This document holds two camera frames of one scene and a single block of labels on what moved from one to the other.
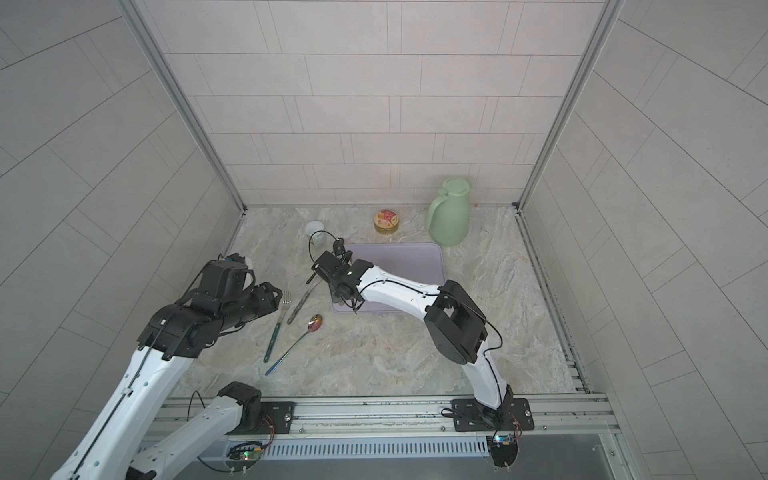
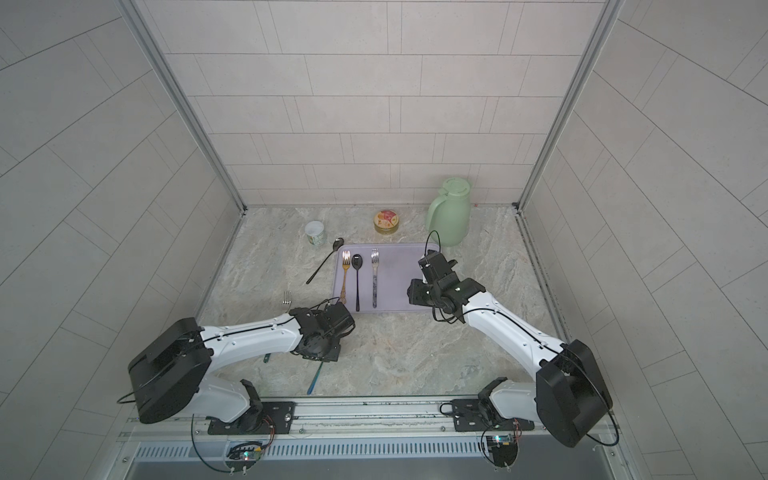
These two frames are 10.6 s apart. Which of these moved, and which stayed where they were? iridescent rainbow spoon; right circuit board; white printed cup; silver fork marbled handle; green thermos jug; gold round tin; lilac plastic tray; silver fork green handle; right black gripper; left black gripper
Moved: right black gripper; left black gripper; silver fork marbled handle; iridescent rainbow spoon
Stayed: white printed cup; lilac plastic tray; silver fork green handle; right circuit board; green thermos jug; gold round tin
